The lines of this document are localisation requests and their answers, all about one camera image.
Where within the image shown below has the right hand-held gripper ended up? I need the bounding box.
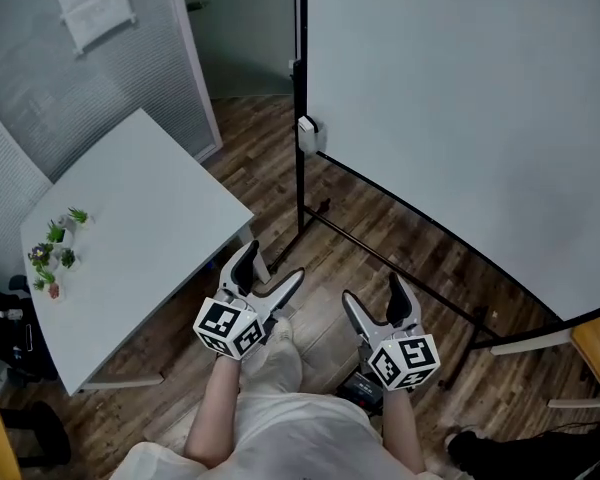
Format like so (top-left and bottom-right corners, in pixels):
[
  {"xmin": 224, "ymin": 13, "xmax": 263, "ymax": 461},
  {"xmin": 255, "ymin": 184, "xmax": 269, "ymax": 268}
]
[{"xmin": 341, "ymin": 271, "xmax": 441, "ymax": 392}]

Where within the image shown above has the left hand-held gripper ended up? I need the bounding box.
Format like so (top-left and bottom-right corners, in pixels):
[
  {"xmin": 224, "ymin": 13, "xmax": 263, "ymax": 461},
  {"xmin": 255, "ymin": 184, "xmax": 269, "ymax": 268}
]
[{"xmin": 193, "ymin": 240, "xmax": 306, "ymax": 361}]

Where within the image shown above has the clear plastic cup holder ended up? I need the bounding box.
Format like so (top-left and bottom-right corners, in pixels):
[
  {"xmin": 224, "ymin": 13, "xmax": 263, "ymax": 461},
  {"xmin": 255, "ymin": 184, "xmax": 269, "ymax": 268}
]
[{"xmin": 297, "ymin": 116, "xmax": 327, "ymax": 156}]

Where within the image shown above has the person's left forearm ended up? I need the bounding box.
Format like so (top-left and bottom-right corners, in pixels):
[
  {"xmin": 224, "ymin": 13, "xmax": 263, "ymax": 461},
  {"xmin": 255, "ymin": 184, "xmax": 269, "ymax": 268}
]
[{"xmin": 183, "ymin": 355, "xmax": 242, "ymax": 469}]

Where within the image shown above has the person's right forearm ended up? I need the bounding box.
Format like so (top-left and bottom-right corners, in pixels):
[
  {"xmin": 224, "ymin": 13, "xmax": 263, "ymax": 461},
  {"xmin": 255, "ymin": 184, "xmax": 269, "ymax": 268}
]
[{"xmin": 379, "ymin": 387, "xmax": 427, "ymax": 475}]

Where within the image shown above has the large white whiteboard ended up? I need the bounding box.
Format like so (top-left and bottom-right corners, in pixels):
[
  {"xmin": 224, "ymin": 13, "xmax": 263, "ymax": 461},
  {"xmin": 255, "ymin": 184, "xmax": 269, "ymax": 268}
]
[{"xmin": 267, "ymin": 0, "xmax": 574, "ymax": 390}]

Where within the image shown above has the person's light shoe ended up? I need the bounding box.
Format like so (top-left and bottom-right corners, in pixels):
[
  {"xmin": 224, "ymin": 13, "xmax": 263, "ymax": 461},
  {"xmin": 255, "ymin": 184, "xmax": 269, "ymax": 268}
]
[{"xmin": 269, "ymin": 316, "xmax": 294, "ymax": 344}]

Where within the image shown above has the black waist device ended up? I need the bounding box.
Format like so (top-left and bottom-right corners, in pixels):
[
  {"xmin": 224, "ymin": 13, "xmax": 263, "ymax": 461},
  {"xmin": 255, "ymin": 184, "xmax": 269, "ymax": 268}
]
[{"xmin": 335, "ymin": 370, "xmax": 385, "ymax": 415}]

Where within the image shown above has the person's beige trouser leg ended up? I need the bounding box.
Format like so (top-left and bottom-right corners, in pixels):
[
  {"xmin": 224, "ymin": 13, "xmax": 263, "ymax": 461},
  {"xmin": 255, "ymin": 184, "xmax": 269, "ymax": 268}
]
[{"xmin": 239, "ymin": 336, "xmax": 304, "ymax": 397}]

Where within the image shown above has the white table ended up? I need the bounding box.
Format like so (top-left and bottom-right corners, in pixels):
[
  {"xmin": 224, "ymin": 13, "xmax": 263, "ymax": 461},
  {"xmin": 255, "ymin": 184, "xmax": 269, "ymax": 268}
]
[{"xmin": 19, "ymin": 107, "xmax": 271, "ymax": 397}]

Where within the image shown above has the person's white shirt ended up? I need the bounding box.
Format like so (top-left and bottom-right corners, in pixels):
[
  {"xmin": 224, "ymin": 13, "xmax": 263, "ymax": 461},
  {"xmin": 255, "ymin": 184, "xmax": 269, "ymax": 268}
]
[{"xmin": 109, "ymin": 391, "xmax": 476, "ymax": 480}]

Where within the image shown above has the black bag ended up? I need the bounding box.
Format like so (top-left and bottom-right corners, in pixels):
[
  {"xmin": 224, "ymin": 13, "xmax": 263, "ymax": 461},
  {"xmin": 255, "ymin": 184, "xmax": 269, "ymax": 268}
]
[{"xmin": 445, "ymin": 410, "xmax": 600, "ymax": 480}]

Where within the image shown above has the group of small potted plants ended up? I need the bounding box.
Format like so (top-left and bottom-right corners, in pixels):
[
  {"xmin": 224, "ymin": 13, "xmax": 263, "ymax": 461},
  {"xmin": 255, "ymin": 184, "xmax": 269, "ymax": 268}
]
[{"xmin": 27, "ymin": 206, "xmax": 95, "ymax": 302}]

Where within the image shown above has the yellow wooden cabinet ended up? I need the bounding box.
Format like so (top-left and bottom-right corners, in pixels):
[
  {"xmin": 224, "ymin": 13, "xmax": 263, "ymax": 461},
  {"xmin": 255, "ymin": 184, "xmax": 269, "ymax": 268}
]
[{"xmin": 570, "ymin": 310, "xmax": 600, "ymax": 410}]

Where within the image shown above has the frosted glass door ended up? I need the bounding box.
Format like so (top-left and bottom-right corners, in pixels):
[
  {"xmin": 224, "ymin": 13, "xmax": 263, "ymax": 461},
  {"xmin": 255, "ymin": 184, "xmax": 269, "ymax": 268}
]
[{"xmin": 179, "ymin": 0, "xmax": 297, "ymax": 100}]

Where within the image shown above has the black chair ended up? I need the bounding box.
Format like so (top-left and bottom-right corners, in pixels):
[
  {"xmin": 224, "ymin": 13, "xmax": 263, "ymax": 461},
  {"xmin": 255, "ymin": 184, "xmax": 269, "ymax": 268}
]
[{"xmin": 0, "ymin": 275, "xmax": 72, "ymax": 469}]

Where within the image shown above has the white wall document holder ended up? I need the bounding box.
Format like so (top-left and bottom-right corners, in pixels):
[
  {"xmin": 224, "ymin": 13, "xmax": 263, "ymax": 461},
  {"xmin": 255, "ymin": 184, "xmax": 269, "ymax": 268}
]
[{"xmin": 49, "ymin": 0, "xmax": 138, "ymax": 58}]

